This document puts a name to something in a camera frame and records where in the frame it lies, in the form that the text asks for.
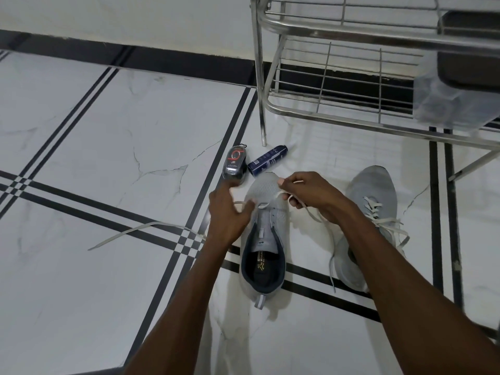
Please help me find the person's left hand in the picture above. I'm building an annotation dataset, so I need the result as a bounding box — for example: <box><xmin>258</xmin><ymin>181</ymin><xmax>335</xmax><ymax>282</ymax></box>
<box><xmin>207</xmin><ymin>182</ymin><xmax>255</xmax><ymax>247</ymax></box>

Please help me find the person's right hand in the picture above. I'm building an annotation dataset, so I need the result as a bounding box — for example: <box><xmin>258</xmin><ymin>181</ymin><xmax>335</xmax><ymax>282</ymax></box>
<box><xmin>278</xmin><ymin>171</ymin><xmax>353</xmax><ymax>223</ymax></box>

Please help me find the long white shoelace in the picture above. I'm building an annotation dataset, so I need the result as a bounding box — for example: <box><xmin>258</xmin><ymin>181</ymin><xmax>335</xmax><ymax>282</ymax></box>
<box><xmin>87</xmin><ymin>186</ymin><xmax>337</xmax><ymax>294</ymax></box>

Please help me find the person's left forearm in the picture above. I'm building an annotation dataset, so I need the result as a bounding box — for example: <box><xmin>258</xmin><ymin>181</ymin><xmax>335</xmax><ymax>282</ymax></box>
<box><xmin>123</xmin><ymin>235</ymin><xmax>240</xmax><ymax>375</ymax></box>

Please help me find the person's right forearm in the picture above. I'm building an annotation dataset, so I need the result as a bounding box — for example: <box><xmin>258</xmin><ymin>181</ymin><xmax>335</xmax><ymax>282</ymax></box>
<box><xmin>337</xmin><ymin>202</ymin><xmax>500</xmax><ymax>375</ymax></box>

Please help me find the grey sneaker with dark lining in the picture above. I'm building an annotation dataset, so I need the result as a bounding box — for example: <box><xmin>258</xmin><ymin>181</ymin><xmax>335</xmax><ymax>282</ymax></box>
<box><xmin>240</xmin><ymin>172</ymin><xmax>290</xmax><ymax>310</ymax></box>

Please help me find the black shoe polish sponge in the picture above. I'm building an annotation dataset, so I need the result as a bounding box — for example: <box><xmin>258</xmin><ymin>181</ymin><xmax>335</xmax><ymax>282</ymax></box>
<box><xmin>221</xmin><ymin>144</ymin><xmax>248</xmax><ymax>189</ymax></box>

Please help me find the blue spray can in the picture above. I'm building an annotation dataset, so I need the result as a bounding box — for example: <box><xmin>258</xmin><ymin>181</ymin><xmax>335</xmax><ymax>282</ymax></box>
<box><xmin>247</xmin><ymin>144</ymin><xmax>289</xmax><ymax>177</ymax></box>

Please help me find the grey laced sneaker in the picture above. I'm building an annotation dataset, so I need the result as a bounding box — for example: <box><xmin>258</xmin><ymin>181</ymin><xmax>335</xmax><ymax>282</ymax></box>
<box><xmin>333</xmin><ymin>165</ymin><xmax>410</xmax><ymax>294</ymax></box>

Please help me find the translucent plastic bag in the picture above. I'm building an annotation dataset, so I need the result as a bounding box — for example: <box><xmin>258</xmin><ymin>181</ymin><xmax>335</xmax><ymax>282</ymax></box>
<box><xmin>413</xmin><ymin>51</ymin><xmax>500</xmax><ymax>132</ymax></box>

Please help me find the steel shoe rack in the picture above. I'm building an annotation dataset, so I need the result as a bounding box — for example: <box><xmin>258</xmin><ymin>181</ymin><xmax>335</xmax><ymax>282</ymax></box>
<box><xmin>250</xmin><ymin>0</ymin><xmax>500</xmax><ymax>182</ymax></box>

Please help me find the black box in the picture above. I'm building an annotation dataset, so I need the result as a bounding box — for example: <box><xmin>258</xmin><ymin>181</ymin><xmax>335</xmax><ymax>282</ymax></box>
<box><xmin>436</xmin><ymin>11</ymin><xmax>500</xmax><ymax>94</ymax></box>

